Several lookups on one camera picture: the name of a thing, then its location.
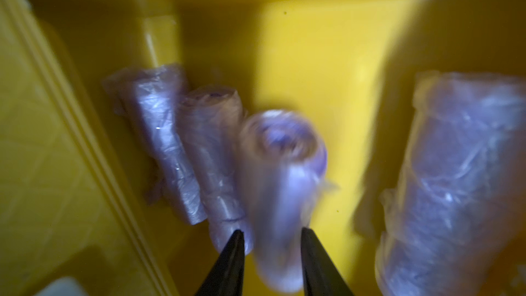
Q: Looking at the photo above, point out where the yellow drawer cabinet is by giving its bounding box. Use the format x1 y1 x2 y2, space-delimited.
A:
1 0 184 295

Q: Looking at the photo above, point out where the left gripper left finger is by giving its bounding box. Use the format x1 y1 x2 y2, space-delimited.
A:
195 230 245 296

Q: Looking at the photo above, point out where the yellow bottom drawer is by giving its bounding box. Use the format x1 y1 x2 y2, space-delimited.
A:
28 0 525 295

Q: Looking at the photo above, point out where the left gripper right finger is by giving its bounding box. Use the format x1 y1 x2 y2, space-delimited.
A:
301 227 354 296

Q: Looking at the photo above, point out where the purple roll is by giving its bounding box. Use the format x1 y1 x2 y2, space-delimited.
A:
178 85 253 254
238 110 327 293
375 71 525 295
102 64 207 225

